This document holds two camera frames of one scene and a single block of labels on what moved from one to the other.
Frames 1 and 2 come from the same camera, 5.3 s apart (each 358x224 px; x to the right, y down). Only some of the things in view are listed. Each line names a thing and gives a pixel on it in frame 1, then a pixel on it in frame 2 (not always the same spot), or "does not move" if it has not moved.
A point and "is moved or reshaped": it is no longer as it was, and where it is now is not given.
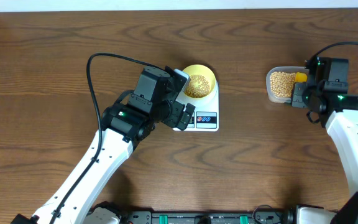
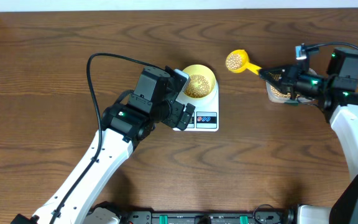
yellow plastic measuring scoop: x=301 y=77 is moved or reshaped
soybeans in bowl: x=198 y=86 does not move
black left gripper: x=175 y=109 does not move
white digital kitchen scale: x=206 y=117 does not move
